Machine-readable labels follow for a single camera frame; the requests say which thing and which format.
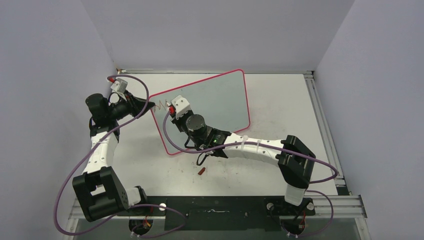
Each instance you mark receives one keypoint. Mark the whiteboard with pink frame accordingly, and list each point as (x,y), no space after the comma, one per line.
(221,99)

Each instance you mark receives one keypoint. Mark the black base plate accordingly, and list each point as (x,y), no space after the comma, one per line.
(225,213)

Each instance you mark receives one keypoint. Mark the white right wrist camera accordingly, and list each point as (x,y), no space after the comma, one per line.
(179,107)

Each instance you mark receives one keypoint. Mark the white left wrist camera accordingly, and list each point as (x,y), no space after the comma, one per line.
(118,86)

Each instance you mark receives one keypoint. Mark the aluminium rail frame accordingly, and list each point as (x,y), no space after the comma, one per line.
(279,105)

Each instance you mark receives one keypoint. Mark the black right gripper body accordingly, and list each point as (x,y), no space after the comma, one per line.
(180,123)

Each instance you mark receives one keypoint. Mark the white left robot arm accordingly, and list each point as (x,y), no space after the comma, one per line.
(98,189)

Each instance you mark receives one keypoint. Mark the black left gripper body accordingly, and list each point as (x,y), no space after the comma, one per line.
(124,107)

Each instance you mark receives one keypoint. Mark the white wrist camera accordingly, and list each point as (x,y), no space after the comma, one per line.
(118,86)
(179,107)

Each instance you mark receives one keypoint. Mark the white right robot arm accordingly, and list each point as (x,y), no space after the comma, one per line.
(290,155)

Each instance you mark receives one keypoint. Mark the red marker cap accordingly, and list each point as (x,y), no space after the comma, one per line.
(201,171)

